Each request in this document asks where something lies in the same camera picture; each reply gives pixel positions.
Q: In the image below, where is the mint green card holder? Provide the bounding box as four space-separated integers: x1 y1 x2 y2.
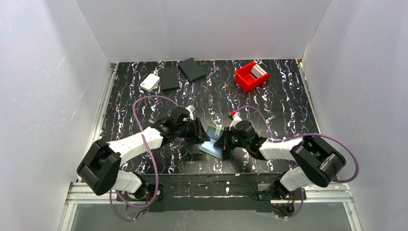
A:
199 125 223 158

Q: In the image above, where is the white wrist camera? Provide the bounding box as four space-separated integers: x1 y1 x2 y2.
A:
228 111 242 130
185 105 195 120

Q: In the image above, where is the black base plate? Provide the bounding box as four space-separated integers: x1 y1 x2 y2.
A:
116 173 306 213

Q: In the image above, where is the red plastic bin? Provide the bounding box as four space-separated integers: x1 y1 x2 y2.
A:
234 61 270 92

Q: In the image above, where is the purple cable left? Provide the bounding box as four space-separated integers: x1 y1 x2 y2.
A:
109 95 181 222

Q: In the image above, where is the black flat box angled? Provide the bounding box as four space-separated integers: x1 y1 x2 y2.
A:
178 58 205 82

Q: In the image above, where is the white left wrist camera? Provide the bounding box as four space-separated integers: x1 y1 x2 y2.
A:
185 105 195 120

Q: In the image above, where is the black flat box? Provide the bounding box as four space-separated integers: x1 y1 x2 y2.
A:
159 66 180 92

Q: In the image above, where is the purple cable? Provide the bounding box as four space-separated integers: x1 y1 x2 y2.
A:
109 95 181 222
234 105 359 219

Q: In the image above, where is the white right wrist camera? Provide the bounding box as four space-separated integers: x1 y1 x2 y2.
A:
228 111 242 130

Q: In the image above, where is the aluminium rail frame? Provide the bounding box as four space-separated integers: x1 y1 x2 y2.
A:
60 183 362 231

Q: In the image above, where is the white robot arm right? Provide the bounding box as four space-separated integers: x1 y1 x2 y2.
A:
215 120 346 197

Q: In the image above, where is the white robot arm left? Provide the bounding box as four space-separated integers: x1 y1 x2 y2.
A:
76 106 210 195

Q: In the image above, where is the white small box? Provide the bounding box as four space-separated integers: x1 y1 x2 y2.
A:
140 74 160 92

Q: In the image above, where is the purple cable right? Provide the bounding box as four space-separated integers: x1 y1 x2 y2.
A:
234 105 359 219

